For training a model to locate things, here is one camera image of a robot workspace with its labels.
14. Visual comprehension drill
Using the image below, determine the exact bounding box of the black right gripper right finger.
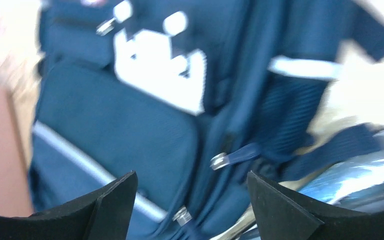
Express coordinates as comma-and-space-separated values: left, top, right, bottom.
247, 171, 384, 240

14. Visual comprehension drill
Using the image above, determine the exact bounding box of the navy blue student backpack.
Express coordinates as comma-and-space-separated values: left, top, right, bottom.
28, 0, 384, 240

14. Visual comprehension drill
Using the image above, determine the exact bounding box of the pink translucent storage box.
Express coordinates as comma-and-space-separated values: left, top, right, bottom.
0, 79, 36, 219

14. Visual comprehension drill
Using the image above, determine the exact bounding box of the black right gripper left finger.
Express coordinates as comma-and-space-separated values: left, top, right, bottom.
0, 171, 138, 240

